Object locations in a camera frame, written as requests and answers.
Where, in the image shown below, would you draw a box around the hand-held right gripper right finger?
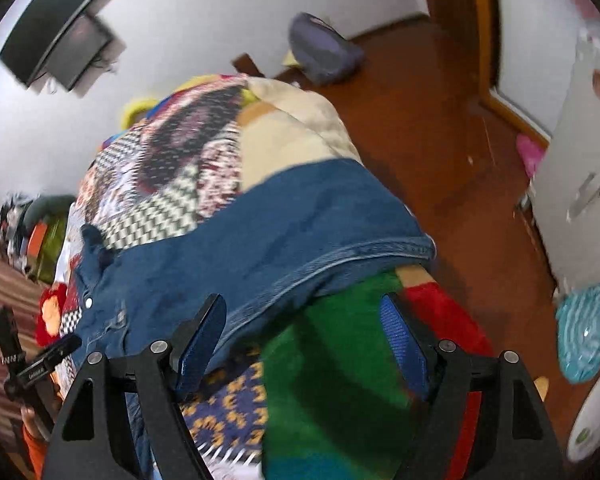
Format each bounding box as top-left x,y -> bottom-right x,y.
380,293 -> 567,480

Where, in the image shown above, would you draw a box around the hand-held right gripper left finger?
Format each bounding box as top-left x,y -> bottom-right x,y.
40,293 -> 228,480

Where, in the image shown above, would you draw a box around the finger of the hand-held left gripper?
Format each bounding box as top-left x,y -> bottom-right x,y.
26,334 -> 84,380

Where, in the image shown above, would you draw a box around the blue denim jeans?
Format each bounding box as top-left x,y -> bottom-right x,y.
72,157 -> 438,480

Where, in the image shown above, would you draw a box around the person's left forearm orange sleeve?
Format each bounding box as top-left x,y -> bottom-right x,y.
19,404 -> 56,478

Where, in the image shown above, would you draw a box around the pile of mixed clothes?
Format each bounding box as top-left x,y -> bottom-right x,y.
0,192 -> 78,286

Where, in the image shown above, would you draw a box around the striped red curtain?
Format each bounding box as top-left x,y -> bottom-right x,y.
0,215 -> 46,453

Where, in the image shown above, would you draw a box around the red plush toy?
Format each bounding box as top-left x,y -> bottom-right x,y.
34,282 -> 72,348

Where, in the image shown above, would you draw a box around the green and red fleece blanket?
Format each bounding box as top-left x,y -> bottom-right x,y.
257,265 -> 498,480

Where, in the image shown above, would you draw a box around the patchwork printed quilt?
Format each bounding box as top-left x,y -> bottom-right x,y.
55,74 -> 271,468

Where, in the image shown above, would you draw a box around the teal striped cloth bag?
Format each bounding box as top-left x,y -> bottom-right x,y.
555,284 -> 600,385

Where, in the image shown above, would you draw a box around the white floor fan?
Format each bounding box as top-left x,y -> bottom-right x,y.
566,370 -> 600,463

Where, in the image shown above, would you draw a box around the pink slipper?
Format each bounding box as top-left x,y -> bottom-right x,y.
516,134 -> 547,178

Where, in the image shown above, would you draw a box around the beige fleece blanket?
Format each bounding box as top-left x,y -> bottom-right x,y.
237,76 -> 365,193

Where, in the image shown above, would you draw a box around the bright yellow cloth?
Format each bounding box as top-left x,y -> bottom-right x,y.
120,94 -> 160,128

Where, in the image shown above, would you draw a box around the small dark wooden stool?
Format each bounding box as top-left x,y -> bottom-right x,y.
231,53 -> 261,78

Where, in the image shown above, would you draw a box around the grey purple backpack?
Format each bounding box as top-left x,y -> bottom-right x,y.
287,12 -> 366,86

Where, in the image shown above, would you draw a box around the small black wall screen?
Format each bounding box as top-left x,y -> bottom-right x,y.
45,12 -> 117,93

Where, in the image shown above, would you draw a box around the wooden door frame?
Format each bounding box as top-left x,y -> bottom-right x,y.
467,0 -> 553,143

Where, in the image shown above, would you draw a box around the large black wall screen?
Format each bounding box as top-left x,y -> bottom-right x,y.
0,0 -> 107,88

